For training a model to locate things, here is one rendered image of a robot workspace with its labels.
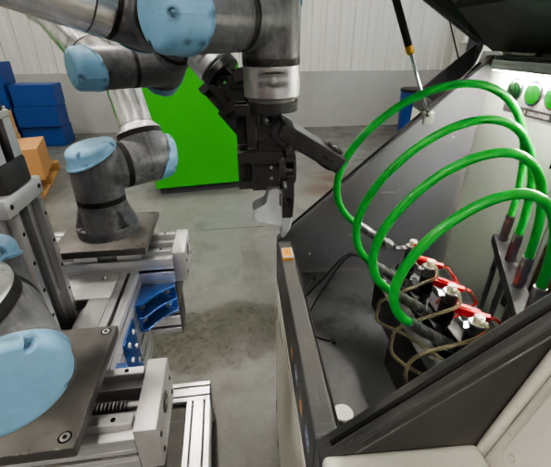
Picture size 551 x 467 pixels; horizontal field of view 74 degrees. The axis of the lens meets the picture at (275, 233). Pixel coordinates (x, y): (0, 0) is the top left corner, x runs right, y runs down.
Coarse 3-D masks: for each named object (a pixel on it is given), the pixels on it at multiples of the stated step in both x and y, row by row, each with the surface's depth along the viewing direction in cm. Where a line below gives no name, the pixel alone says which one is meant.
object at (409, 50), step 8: (392, 0) 84; (400, 0) 84; (400, 8) 84; (400, 16) 85; (400, 24) 86; (408, 32) 87; (408, 40) 87; (408, 48) 88; (416, 72) 91; (424, 104) 94; (424, 112) 95; (432, 112) 95; (424, 120) 96; (432, 120) 96
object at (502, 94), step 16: (464, 80) 62; (480, 80) 62; (416, 96) 62; (384, 112) 64; (512, 112) 66; (368, 128) 64; (352, 144) 66; (336, 176) 68; (336, 192) 69; (512, 208) 75; (352, 224) 73
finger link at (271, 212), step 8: (272, 192) 54; (280, 192) 54; (272, 200) 54; (264, 208) 55; (272, 208) 55; (280, 208) 55; (256, 216) 55; (264, 216) 56; (272, 216) 56; (280, 216) 56; (272, 224) 56; (280, 224) 56; (288, 224) 56
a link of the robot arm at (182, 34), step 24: (144, 0) 36; (168, 0) 34; (192, 0) 34; (216, 0) 36; (240, 0) 38; (144, 24) 37; (168, 24) 35; (192, 24) 35; (216, 24) 37; (240, 24) 39; (168, 48) 36; (192, 48) 38; (216, 48) 39; (240, 48) 42
